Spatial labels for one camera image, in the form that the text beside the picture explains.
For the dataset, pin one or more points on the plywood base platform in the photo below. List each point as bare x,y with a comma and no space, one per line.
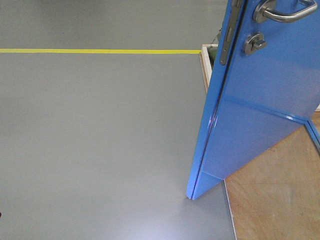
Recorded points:
276,195

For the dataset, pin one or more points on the silver door lever handle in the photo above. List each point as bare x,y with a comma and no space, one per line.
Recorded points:
266,10

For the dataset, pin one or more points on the silver thumb turn lock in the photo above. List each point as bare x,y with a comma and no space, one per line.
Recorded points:
254,42

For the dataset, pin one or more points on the white wooden side rail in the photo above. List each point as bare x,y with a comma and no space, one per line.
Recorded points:
206,60

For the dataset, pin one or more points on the blue door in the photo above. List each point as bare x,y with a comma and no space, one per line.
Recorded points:
254,101

